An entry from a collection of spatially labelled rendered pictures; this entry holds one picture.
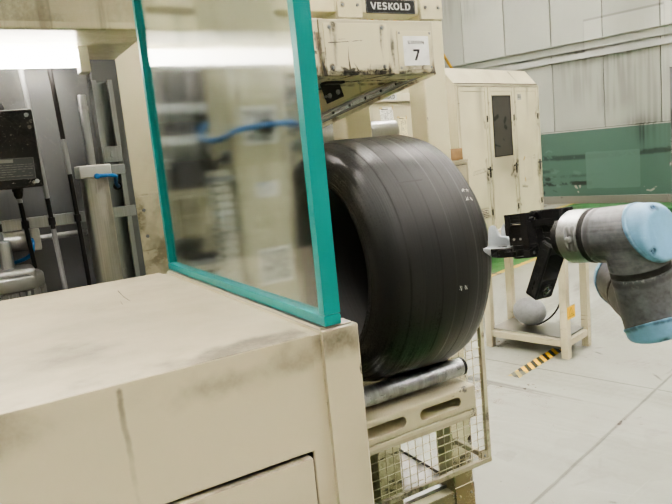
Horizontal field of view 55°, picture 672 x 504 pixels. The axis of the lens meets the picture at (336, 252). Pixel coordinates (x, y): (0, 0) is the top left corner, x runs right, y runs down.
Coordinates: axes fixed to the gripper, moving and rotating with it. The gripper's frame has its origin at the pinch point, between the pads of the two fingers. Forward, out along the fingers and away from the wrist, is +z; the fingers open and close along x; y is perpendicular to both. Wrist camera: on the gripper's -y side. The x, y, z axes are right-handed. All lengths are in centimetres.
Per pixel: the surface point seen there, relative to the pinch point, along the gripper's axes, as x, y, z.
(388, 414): 14.6, -33.0, 22.8
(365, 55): -11, 53, 49
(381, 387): 14.0, -27.4, 24.9
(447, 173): -3.5, 17.3, 13.5
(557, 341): -228, -87, 194
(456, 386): -6.6, -32.5, 24.6
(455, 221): 0.0, 6.9, 8.9
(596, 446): -145, -109, 104
